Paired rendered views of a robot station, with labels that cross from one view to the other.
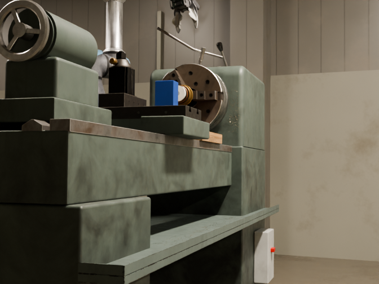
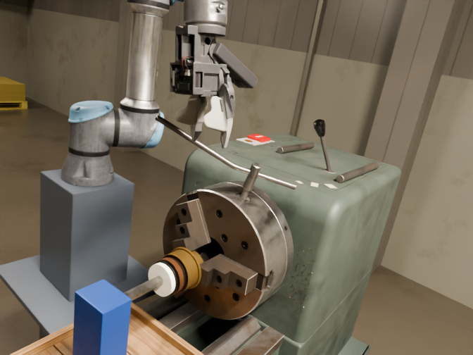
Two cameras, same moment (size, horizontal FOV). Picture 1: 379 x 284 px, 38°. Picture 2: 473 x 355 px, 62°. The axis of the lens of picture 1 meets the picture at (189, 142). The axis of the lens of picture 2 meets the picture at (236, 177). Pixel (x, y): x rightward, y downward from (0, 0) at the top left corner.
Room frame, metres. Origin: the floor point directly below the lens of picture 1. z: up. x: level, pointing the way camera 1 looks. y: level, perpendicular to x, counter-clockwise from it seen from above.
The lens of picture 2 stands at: (1.75, -0.24, 1.55)
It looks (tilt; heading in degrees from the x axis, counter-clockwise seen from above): 18 degrees down; 16
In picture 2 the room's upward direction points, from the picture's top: 10 degrees clockwise
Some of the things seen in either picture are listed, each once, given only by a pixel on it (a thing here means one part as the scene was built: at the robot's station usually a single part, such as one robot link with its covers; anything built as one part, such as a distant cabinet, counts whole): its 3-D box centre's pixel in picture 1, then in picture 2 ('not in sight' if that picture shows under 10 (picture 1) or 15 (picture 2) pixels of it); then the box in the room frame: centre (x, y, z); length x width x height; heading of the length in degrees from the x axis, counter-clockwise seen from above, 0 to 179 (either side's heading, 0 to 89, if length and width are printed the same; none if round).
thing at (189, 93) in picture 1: (181, 94); (179, 270); (2.43, 0.04, 1.08); 0.09 x 0.09 x 0.09; 72
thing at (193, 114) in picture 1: (136, 115); not in sight; (1.99, 0.19, 0.95); 0.43 x 0.18 x 0.04; 72
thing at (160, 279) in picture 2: (173, 91); (139, 290); (2.33, 0.07, 1.08); 0.13 x 0.07 x 0.07; 162
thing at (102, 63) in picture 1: (91, 63); (93, 124); (2.71, 0.48, 1.27); 0.13 x 0.12 x 0.14; 132
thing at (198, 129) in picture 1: (125, 129); not in sight; (1.95, 0.22, 0.90); 0.53 x 0.30 x 0.06; 72
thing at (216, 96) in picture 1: (206, 96); (233, 275); (2.47, -0.07, 1.08); 0.12 x 0.11 x 0.05; 72
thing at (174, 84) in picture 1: (166, 109); (100, 346); (2.25, 0.09, 1.00); 0.08 x 0.06 x 0.23; 72
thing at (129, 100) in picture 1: (123, 103); not in sight; (2.04, 0.24, 1.00); 0.20 x 0.10 x 0.05; 162
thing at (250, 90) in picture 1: (210, 111); (291, 214); (2.96, -0.11, 1.06); 0.59 x 0.48 x 0.39; 162
